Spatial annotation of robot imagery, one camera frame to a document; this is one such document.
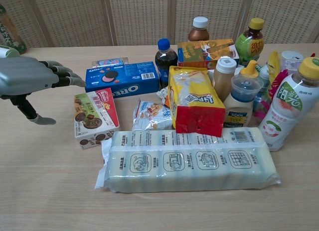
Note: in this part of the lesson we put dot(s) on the blue Oreo box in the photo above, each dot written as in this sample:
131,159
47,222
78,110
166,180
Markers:
119,79

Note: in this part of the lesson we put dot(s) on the small blue snack packet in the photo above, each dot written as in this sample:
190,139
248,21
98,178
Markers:
109,61

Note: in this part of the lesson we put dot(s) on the dark cola bottle blue cap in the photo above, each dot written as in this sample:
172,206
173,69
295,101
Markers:
165,61

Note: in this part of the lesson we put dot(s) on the long white sponge pack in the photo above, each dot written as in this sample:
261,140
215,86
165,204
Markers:
189,163

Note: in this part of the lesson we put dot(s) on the red and white biscuit box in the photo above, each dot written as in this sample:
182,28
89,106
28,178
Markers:
96,116

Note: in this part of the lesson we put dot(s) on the green bottle yellow cap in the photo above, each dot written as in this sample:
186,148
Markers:
250,45

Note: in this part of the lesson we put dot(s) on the brown drink bottle white cap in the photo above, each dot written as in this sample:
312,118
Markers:
198,32

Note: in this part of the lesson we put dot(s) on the yellow nozzle squeeze bottle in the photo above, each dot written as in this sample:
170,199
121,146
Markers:
249,70

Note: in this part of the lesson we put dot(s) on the yellow orange snack box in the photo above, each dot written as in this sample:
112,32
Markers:
204,53

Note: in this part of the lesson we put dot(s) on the white peach drink bottle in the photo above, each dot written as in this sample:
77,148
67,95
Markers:
284,111

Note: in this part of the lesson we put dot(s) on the beige bottle white cap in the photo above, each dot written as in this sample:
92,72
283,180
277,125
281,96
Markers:
224,76

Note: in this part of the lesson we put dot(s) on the green label tea bottle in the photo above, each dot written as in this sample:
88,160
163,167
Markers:
10,32

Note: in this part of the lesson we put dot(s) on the small clear bottle white cap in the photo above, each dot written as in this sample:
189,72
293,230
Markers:
263,84

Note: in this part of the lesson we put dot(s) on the white blue snack bag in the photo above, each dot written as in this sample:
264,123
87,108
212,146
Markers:
149,114

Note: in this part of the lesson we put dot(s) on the yellow red Lipo bag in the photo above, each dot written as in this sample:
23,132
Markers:
197,101

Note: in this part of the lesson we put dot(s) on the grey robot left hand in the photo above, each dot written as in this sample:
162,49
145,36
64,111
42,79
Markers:
27,75

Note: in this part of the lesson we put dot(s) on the small white orange sachet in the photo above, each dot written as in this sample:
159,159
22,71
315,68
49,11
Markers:
162,93

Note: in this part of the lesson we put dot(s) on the mayonnaise bottle clear cap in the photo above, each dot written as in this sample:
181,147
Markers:
240,104

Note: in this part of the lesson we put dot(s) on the woven wooden folding screen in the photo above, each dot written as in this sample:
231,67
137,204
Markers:
139,17

